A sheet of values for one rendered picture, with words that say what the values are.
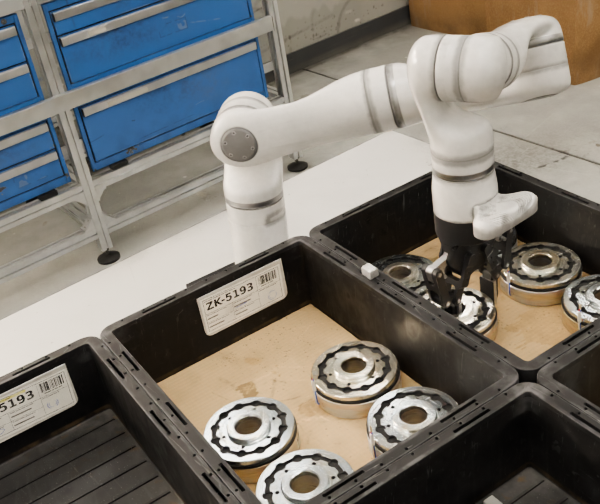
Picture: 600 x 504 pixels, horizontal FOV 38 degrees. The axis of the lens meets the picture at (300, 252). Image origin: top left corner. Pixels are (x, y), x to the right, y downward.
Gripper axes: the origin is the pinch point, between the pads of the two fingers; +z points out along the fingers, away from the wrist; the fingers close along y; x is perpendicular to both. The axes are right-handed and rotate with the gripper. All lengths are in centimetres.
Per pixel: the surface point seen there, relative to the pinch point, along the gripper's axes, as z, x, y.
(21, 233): 85, -240, -9
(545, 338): 2.3, 9.2, -2.7
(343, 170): 15, -66, -32
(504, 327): 2.3, 4.1, -1.2
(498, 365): -7.7, 16.4, 13.4
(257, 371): 2.2, -12.8, 24.9
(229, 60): 35, -194, -86
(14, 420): -3, -22, 52
